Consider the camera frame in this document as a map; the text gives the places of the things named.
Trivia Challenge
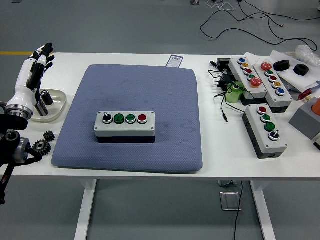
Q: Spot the white table leg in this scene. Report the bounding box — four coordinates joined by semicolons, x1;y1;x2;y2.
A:
74;179;98;240
249;180;277;240

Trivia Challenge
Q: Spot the five-button box, red mushroom end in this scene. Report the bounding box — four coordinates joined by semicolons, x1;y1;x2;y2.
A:
252;61;294;114

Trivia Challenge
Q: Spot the clear bubble wrap bag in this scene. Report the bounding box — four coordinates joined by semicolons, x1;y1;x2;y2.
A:
294;44;320;67

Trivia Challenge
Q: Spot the black power plug adapter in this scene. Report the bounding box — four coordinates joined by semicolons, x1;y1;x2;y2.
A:
212;73;236;89

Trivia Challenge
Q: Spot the large black gear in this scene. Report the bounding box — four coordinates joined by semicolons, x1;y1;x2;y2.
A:
32;139;52;158

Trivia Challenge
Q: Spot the grey block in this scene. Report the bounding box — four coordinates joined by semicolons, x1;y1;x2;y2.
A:
288;97;320;141

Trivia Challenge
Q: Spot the blue-grey padded mat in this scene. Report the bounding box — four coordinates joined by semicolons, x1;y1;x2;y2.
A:
51;64;204;175

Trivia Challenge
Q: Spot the purple label card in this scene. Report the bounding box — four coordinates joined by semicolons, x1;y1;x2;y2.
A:
166;54;185;68

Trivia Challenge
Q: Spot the dark metal cylinder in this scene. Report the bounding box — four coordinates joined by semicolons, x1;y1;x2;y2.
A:
34;102;49;117
39;90;54;106

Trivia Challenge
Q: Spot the black cable under table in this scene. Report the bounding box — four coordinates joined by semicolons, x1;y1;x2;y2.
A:
233;181;244;240

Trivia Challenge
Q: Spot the white shallow dish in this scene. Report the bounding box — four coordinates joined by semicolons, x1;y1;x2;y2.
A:
29;88;68;123

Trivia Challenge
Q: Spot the small black gear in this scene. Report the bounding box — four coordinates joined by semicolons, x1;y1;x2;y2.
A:
42;130;56;143

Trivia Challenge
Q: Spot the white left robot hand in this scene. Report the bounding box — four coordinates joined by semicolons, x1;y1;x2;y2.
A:
6;42;55;113

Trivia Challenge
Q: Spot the metal floor plate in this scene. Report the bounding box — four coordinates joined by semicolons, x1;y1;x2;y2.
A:
219;191;243;212

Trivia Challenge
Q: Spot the black rectangular device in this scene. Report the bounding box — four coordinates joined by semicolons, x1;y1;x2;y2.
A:
209;58;231;69

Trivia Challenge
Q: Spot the yellow floor tape line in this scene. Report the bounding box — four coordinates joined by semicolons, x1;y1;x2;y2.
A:
0;51;35;56

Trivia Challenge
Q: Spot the orange object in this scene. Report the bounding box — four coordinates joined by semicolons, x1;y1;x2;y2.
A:
311;97;320;115

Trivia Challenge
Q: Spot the grey four-button control box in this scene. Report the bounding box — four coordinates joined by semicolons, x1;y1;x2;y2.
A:
93;111;156;145

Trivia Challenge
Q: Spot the black cord with barrel plug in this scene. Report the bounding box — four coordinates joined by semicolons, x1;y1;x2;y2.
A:
207;69;247;123

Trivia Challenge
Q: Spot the long black floor cable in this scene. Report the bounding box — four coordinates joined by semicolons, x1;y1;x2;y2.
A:
199;0;320;51

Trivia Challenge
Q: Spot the four-button box with selector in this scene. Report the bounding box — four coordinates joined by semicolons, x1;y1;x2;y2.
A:
241;103;288;160

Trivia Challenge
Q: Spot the red valve handle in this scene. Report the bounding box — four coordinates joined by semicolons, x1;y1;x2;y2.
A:
297;90;313;101

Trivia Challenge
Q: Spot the black foam ring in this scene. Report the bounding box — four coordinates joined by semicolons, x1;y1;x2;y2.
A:
293;64;310;76
273;59;291;72

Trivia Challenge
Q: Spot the five-button box, blue end button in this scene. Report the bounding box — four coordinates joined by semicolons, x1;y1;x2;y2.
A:
228;57;268;106

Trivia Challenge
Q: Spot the white foam sheet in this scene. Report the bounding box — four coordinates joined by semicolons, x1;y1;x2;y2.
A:
269;49;320;93

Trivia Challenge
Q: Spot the white floor cable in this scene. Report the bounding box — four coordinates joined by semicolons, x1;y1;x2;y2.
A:
206;0;235;12

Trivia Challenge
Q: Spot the light green plastic cup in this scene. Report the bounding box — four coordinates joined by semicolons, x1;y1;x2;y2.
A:
225;83;246;104

